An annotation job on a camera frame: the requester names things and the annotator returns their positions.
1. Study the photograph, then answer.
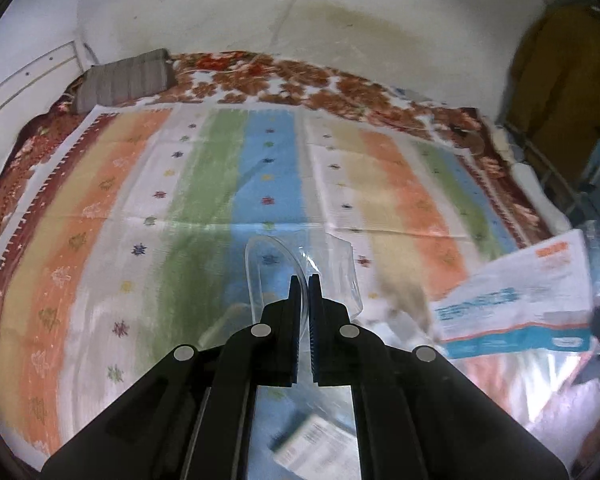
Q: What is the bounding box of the white teal courier envelope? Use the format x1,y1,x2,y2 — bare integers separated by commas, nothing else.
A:
430,229,593,360

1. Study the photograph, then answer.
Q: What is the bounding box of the grey striped pillow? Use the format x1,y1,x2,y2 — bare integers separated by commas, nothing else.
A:
71,49,176,114

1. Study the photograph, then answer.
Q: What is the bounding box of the metal bed rail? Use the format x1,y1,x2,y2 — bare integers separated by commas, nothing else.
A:
504,128,588,229

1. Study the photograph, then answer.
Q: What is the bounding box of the floral red brown blanket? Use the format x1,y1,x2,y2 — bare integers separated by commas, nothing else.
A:
0,51,552,243

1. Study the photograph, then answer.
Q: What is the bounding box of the white bed headboard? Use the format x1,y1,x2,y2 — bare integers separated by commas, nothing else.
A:
0,39,89,126

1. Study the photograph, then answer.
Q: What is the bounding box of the mustard yellow hanging garment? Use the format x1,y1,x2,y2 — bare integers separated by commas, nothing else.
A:
504,0,600,181

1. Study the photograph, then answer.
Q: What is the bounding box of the striped colourful bed mat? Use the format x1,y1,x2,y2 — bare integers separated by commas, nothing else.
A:
0,104,547,466

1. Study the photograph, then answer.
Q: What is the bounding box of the clear plastic tray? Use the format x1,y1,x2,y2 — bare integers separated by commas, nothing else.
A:
244,229,363,358

